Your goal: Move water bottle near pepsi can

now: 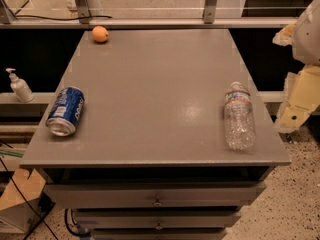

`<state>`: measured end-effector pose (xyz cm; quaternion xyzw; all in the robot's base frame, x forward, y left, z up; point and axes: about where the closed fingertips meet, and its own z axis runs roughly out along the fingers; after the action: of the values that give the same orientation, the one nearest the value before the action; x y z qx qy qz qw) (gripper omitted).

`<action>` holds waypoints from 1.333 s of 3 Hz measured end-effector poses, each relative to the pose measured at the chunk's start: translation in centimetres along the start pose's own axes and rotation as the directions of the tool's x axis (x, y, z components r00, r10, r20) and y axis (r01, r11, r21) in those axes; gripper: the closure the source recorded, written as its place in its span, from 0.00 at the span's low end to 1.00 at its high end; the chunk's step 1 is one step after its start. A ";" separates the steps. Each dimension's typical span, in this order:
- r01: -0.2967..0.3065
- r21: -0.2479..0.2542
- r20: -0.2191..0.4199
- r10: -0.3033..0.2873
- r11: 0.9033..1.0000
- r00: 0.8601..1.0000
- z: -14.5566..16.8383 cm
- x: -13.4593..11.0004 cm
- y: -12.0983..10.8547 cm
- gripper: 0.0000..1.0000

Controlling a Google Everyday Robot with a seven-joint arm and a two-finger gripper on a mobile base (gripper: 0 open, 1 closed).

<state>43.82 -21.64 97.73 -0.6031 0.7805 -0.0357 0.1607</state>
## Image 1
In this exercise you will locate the orange fruit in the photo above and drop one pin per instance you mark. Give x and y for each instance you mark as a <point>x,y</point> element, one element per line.
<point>100,34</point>

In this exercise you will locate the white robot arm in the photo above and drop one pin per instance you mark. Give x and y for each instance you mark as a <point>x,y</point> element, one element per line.
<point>306,42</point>

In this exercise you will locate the blue pepsi can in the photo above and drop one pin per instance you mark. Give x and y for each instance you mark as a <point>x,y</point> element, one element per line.
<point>65,114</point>

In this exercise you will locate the clear plastic water bottle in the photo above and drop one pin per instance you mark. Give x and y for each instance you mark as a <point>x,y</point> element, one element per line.
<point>238,118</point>

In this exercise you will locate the grey drawer cabinet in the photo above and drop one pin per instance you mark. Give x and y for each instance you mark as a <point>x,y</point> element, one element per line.
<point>149,160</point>

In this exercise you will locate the white pump soap bottle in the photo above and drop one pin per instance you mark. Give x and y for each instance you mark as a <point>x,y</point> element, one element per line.
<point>20,87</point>

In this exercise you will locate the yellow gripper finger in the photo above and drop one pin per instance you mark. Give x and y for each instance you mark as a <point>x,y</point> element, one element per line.
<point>301,97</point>
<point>285,36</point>

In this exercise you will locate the grey metal shelf rail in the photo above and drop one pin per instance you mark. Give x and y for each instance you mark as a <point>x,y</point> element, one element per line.
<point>243,22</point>

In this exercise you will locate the cardboard box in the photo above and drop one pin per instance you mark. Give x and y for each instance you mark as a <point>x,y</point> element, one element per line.
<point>20,200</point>

